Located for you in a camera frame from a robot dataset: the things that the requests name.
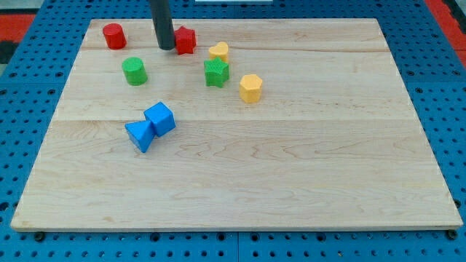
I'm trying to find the red star block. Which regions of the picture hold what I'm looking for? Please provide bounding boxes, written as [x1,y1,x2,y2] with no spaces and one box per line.
[175,26,197,55]

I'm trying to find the green star block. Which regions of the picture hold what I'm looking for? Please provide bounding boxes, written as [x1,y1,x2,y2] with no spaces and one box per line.
[204,57,229,87]

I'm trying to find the yellow heart block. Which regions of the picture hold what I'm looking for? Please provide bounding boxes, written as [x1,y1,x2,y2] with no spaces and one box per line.
[208,41,229,63]

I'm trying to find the wooden board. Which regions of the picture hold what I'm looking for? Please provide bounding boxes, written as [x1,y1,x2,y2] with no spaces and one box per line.
[11,18,463,232]

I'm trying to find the yellow hexagon block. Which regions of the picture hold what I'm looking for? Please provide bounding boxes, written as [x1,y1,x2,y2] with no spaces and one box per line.
[240,74,263,103]

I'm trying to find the blue cube block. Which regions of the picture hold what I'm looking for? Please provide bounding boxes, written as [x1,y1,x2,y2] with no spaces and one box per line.
[143,102,176,137]

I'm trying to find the blue triangle block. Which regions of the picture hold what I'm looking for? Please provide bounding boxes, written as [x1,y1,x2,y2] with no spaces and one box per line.
[125,120,155,153]

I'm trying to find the green cylinder block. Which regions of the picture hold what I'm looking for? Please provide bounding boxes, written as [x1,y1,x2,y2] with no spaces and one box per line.
[122,57,148,86]

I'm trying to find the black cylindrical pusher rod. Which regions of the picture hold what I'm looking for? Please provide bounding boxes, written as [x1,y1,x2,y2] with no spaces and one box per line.
[149,0,175,50]

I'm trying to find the red cylinder block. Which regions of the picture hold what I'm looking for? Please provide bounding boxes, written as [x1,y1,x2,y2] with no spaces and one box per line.
[102,23,127,49]

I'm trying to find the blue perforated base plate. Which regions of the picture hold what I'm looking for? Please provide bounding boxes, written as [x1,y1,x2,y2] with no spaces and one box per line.
[1,0,465,261]

